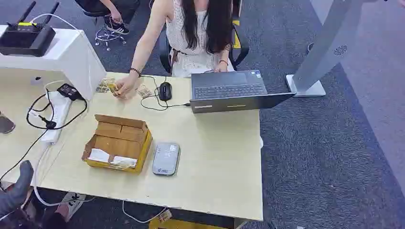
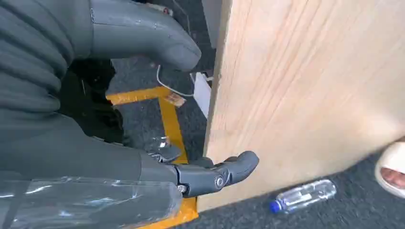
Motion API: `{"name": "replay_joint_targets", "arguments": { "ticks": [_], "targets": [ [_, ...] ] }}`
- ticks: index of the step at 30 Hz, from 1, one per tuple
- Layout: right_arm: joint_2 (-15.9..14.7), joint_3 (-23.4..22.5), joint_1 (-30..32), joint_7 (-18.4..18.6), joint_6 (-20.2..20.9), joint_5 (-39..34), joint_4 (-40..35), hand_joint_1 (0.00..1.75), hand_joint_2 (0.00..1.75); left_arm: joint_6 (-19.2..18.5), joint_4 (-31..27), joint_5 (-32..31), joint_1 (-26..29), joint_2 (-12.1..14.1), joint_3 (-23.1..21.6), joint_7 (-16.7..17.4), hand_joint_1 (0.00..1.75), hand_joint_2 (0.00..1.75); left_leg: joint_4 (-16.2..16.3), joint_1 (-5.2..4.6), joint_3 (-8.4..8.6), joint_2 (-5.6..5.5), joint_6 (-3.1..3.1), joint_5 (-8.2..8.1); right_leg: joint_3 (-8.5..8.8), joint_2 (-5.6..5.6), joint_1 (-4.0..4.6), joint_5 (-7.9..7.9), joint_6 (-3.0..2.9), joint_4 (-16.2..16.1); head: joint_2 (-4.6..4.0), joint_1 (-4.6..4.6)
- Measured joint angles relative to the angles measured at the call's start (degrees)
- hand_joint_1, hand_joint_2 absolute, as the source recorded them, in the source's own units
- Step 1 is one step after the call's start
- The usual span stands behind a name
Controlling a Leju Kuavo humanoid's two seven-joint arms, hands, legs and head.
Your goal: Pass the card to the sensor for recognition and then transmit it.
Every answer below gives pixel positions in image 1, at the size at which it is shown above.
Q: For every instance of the person's left hand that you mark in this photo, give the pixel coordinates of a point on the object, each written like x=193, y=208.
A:
x=221, y=67

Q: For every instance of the person's right hand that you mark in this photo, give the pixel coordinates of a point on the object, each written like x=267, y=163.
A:
x=126, y=86

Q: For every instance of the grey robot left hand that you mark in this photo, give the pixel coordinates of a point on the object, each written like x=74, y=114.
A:
x=19, y=185

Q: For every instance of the yellow printed card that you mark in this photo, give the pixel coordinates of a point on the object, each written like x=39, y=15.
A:
x=113, y=89

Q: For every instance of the dark grey laptop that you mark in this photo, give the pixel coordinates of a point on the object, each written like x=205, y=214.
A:
x=227, y=90

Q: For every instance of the seated person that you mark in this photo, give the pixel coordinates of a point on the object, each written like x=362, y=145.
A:
x=196, y=38

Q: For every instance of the black computer mouse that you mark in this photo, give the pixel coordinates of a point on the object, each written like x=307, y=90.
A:
x=165, y=91

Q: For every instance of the chrome chair base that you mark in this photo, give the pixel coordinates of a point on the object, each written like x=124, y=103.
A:
x=107, y=36

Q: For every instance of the white printed paper sheet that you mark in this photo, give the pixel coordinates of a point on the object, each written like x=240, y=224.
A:
x=73, y=201

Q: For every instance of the black power adapter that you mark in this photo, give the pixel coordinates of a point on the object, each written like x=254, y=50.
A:
x=69, y=91

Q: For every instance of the wooden card box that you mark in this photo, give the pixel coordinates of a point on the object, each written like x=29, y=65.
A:
x=120, y=142

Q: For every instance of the white cabinet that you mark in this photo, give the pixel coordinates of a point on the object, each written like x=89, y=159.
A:
x=72, y=60

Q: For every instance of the dark grey flat object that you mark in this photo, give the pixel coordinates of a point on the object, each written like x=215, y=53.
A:
x=5, y=124

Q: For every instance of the person in black shoe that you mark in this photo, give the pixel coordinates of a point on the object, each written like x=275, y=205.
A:
x=117, y=23

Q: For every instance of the white power strip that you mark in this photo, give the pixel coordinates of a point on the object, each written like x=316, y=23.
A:
x=58, y=113

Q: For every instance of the white card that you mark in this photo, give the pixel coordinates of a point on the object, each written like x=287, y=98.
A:
x=98, y=155
x=123, y=161

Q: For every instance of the grey rounded flat device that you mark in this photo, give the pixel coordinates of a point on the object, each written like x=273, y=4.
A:
x=165, y=158

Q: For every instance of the black router with antennas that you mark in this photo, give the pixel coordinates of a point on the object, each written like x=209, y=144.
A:
x=27, y=39

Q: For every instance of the silver floor stand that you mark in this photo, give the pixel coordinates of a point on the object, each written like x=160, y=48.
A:
x=329, y=47

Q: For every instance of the yellow box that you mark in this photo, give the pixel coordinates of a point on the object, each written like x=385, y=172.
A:
x=177, y=225

